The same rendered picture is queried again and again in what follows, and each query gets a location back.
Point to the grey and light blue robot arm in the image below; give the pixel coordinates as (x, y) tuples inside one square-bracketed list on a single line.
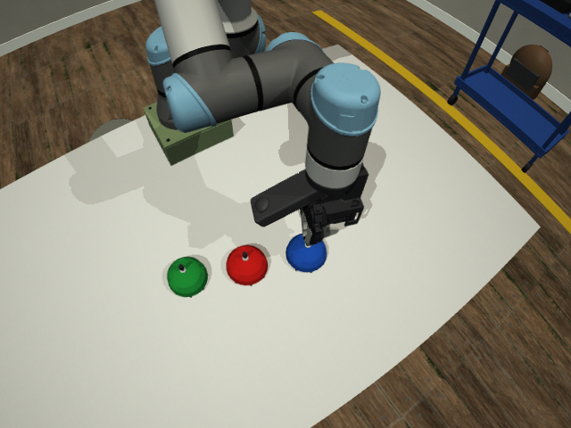
[(211, 85)]

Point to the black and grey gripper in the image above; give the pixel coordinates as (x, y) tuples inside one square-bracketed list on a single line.
[(344, 205)]

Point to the red dome bell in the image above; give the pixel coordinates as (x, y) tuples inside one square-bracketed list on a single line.
[(247, 265)]

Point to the blue bell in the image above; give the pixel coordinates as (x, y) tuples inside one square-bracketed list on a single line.
[(303, 257)]

